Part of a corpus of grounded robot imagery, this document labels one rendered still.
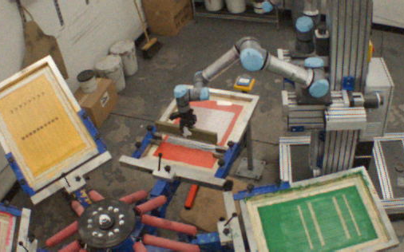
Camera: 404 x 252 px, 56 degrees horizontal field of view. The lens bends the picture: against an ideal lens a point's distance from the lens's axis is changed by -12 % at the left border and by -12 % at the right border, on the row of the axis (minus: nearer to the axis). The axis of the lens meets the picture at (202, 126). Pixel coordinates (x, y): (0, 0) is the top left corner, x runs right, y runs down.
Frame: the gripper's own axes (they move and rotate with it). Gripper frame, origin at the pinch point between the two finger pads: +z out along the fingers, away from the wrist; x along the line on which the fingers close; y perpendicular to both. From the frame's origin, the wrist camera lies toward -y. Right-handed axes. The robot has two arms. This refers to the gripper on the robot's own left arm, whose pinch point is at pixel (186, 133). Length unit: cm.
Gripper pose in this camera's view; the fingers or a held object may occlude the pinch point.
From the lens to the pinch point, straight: 265.0
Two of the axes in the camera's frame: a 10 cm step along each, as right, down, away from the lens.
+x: 3.8, -6.6, 6.5
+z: 1.3, 7.4, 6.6
